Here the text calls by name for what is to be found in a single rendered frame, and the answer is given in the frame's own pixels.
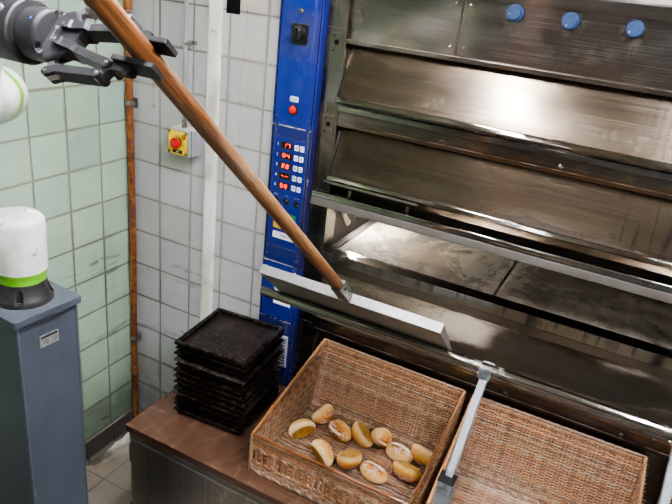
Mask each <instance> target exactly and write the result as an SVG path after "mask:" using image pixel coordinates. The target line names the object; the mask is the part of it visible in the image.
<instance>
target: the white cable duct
mask: <svg viewBox="0 0 672 504"><path fill-rule="evenodd" d="M222 23H223V0H209V16H208V53H207V89H206V112H207V114H208V115H209V116H210V117H211V119H212V120H213V121H214V122H215V124H216V125H217V126H218V127H219V106H220V78H221V51H222ZM217 162H218V155H217V154H216V153H215V152H214V151H213V150H212V148H211V147H210V146H209V145H208V144H207V143H206V142H205V161H204V197H203V234H202V270H201V306H200V321H202V320H203V319H204V318H205V317H207V316H208V315H209V314H211V313H212V301H213V273H214V245H215V217H216V189H217Z"/></svg>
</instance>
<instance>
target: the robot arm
mask: <svg viewBox="0 0 672 504"><path fill-rule="evenodd" d="M84 4H85V2H84ZM85 5H86V4H85ZM126 13H127V14H128V15H129V17H130V18H131V19H132V20H133V22H134V23H135V24H136V25H137V27H138V28H139V29H140V30H141V32H142V33H143V34H144V35H145V37H146V38H147V39H148V40H149V42H150V43H151V44H152V45H153V46H154V48H155V49H156V50H157V51H158V53H159V54H160V55H164V56H169V57H174V58H176V56H177V55H178V52H177V50H176V49H175V48H174V47H173V45H172V44H171V43H170V41H169V40H168V39H167V38H163V37H157V36H154V34H153V33H152V32H151V31H148V30H143V27H142V25H141V24H140V23H139V21H138V20H137V19H136V18H135V16H134V15H133V14H132V13H128V12H126ZM88 18H90V19H94V20H95V21H97V20H98V17H97V16H96V15H95V14H94V13H93V12H92V10H91V9H90V8H89V7H88V6H87V5H86V6H85V7H84V8H83V9H82V10H81V11H79V12H77V11H72V12H68V13H66V12H63V11H60V10H58V9H54V8H49V7H48V6H47V5H46V4H45V3H44V2H42V1H40V0H0V125H2V124H3V123H7V122H10V121H12V120H14V119H16V118H17V117H19V116H20V115H21V114H22V113H23V111H24V110H25V108H26V106H27V103H28V90H27V87H26V85H25V83H24V81H23V80H22V78H21V77H20V76H19V75H18V74H17V73H16V72H14V71H13V70H11V69H10V68H7V67H5V66H3V62H4V59H6V60H11V61H15V62H19V63H23V64H28V65H39V64H42V63H44V62H45V63H47V66H45V67H43V68H42V69H41V73H42V74H43V75H44V76H45V77H46V78H47V79H48V80H49V81H50V82H52V83H53V84H59V83H63V82H71V83H78V84H86V85H94V86H101V87H108V86H109V85H110V84H111V79H112V78H113V77H115V78H116V79H117V80H122V79H123V78H124V77H125V78H129V79H135V78H136V76H137V75H138V76H142V77H146V78H150V79H154V80H158V81H163V80H164V78H165V76H164V74H163V73H162V72H161V71H160V70H159V69H158V67H157V66H156V65H155V64H154V63H153V62H149V61H144V60H140V59H136V58H131V57H127V56H123V55H118V54H114V53H113V54H112V56H111V57H110V58H111V59H112V60H113V61H112V60H111V59H109V58H107V57H105V56H102V55H100V54H97V53H95V52H93V51H90V50H88V49H86V47H87V46H88V45H89V44H99V42H104V43H119V42H118V40H117V39H116V38H115V37H114V36H113V35H112V33H111V32H110V31H109V30H108V29H107V28H106V27H105V25H104V24H91V23H89V22H87V21H86V19H88ZM71 61H77V62H79V63H81V64H84V65H85V64H86V65H89V66H91V67H93V68H89V67H81V66H72V65H64V64H66V63H68V62H71ZM47 271H48V250H47V238H46V226H45V218H44V216H43V214H42V213H41V212H40V211H38V210H36V209H34V208H30V207H22V206H15V207H2V208H0V307H1V308H4V309H8V310H27V309H33V308H37V307H40V306H43V305H45V304H47V303H49V302H50V301H51V300H52V299H53V298H54V288H53V286H52V285H51V284H50V282H49V280H48V276H47Z"/></svg>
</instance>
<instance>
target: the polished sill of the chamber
mask: <svg viewBox="0 0 672 504"><path fill-rule="evenodd" d="M323 258H324V259H325V260H326V261H327V262H328V263H331V264H334V265H338V266H341V267H344V268H347V269H350V270H353V271H357V272H360V273H363V274H366V275H369V276H372V277H376V278H379V279H382V280H385V281H388V282H391V283H395V284H398V285H401V286H404V287H407V288H410V289H414V290H417V291H420V292H423V293H426V294H430V295H433V296H436V297H439V298H442V299H445V300H449V301H452V302H455V303H458V304H461V305H464V306H468V307H471V308H474V309H477V310H480V311H483V312H487V313H490V314H493V315H496V316H499V317H502V318H506V319H509V320H512V321H515V322H518V323H521V324H525V325H528V326H531V327H534V328H537V329H540V330H544V331H547V332H550V333H553V334H556V335H559V336H563V337H566V338H569V339H572V340H575V341H578V342H582V343H585V344H588V345H591V346H594V347H597V348H601V349H604V350H607V351H610V352H613V353H616V354H620V355H623V356H626V357H629V358H632V359H635V360H639V361H642V362H645V363H648V364H651V365H654V366H658V367H661V368H664V369H667V370H670V371H672V350H671V349H668V348H665V347H661V346H658V345H655V344H652V343H648V342H645V341H642V340H638V339H635V338H632V337H629V336H625V335H622V334H619V333H615V332H612V331H609V330H605V329H602V328H599V327H596V326H592V325H589V324H586V323H582V322H579V321H576V320H573V319H569V318H566V317H563V316H559V315H556V314H553V313H550V312H546V311H543V310H540V309H536V308H533V307H530V306H527V305H523V304H520V303H517V302H513V301H510V300H507V299H503V298H500V297H497V296H494V295H490V294H487V293H484V292H480V291H477V290H474V289H471V288H467V287H464V286H461V285H457V284H454V283H451V282H448V281H444V280H441V279H438V278H434V277H431V276H428V275H425V274H421V273H418V272H415V271H411V270H408V269H405V268H402V267H398V266H395V265H392V264H388V263H385V262H382V261H378V260H375V259H372V258H369V257H365V256H362V255H359V254H355V253H352V252H349V251H346V250H342V249H339V248H336V247H332V246H330V247H328V248H327V249H325V250H324V251H323Z"/></svg>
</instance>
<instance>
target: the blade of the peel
mask: <svg viewBox="0 0 672 504"><path fill-rule="evenodd" d="M259 273H260V274H261V275H262V276H263V277H264V278H266V279H267V280H268V281H269V282H270V283H271V284H272V285H273V286H274V287H276V288H277V289H278V290H279V291H280V292H283V293H286V294H289V295H292V296H295V297H298V298H301V299H304V300H306V301H309V302H312V303H315V304H318V305H321V306H324V307H327V308H330V309H332V310H335V311H338V312H341V313H344V314H347V315H350V316H353V317H356V318H358V319H361V320H364V321H367V322H370V323H373V324H376V325H379V326H381V327H384V328H387V329H390V330H393V331H396V332H399V333H402V334H405V335H407V336H410V337H413V338H416V339H419V340H422V341H425V342H428V343H431V344H433V345H436V346H439V347H442V348H445V349H448V350H451V351H452V349H451V346H450V342H449V339H448V335H447V332H446V328H445V325H444V323H441V322H438V321H435V320H432V319H429V318H426V317H423V316H420V315H417V314H414V313H411V312H407V311H404V310H401V309H398V308H395V307H392V306H389V305H386V304H383V303H380V302H377V301H374V300H371V299H368V298H365V297H362V296H359V295H356V294H352V297H351V299H350V301H349V302H347V301H345V300H342V299H339V298H338V297H337V296H336V295H335V293H334V292H333V291H332V290H331V289H330V286H329V285H326V284H323V283H320V282H317V281H314V280H310V279H307V278H304V277H301V276H298V275H295V274H292V273H289V272H286V271H283V270H280V269H277V268H274V267H271V266H268V265H265V264H262V266H261V268H260V271H259Z"/></svg>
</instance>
